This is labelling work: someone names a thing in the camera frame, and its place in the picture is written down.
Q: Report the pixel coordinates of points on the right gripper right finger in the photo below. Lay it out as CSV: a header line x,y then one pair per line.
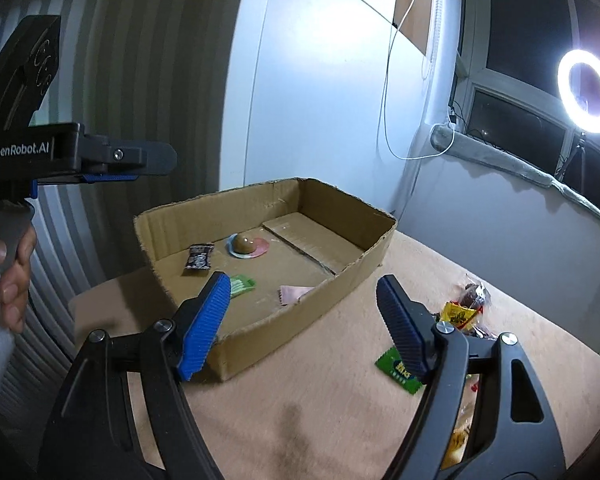
x,y
513,433

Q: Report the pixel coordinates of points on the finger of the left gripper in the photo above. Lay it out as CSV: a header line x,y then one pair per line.
x,y
102,178
103,156

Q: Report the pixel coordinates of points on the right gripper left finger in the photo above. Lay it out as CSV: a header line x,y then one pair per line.
x,y
91,431

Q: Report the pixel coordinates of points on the packaged sliced toast bread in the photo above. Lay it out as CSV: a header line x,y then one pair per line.
x,y
459,437

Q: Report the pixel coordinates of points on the yellow snack packet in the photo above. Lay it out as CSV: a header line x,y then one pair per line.
x,y
462,318

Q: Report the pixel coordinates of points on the green candy packet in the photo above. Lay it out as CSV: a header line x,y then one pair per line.
x,y
392,365

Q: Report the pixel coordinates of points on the clear bag of dates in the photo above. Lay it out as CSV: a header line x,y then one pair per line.
x,y
474,296

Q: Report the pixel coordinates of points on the pink snack packet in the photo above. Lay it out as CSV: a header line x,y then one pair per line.
x,y
289,295

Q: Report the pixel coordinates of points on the person's left hand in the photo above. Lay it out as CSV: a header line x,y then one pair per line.
x,y
15,282

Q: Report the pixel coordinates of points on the white ribbed radiator cover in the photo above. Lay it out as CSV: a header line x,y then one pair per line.
x,y
132,70

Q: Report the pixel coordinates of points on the black snack packet in box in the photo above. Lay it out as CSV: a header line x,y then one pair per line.
x,y
199,257

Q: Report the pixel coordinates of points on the brown pudding cup in box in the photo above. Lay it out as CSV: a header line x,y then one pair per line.
x,y
241,246

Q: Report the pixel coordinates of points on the green packet in box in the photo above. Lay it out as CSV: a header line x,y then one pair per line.
x,y
240,284

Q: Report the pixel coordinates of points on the beige table cloth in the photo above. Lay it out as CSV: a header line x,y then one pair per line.
x,y
318,408

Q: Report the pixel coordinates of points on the brown cardboard box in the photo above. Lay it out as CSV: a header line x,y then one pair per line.
x,y
320,237

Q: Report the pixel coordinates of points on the white cabinet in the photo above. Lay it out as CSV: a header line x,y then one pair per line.
x,y
323,89

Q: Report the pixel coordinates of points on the black light tripod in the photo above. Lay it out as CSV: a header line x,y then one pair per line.
x,y
577,150

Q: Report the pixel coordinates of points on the grey window sill cloth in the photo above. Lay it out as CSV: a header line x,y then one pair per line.
x,y
447,141

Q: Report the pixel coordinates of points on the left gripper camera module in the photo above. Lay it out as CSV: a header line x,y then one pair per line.
x,y
29,62

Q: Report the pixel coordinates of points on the white ring light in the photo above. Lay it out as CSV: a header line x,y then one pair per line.
x,y
578,83

